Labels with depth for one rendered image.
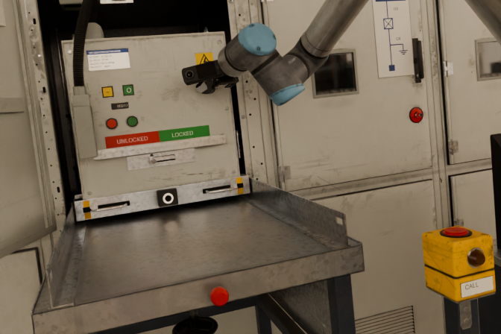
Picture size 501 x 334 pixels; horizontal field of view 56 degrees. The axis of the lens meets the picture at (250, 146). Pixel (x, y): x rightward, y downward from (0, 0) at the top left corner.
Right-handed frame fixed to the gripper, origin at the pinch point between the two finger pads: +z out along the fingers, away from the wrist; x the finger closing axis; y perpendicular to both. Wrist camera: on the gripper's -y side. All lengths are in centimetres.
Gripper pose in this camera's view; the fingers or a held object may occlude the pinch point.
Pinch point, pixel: (196, 88)
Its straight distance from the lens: 148.9
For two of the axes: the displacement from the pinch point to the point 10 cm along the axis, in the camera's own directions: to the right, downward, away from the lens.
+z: -4.9, 2.4, 8.4
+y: 8.4, -1.4, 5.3
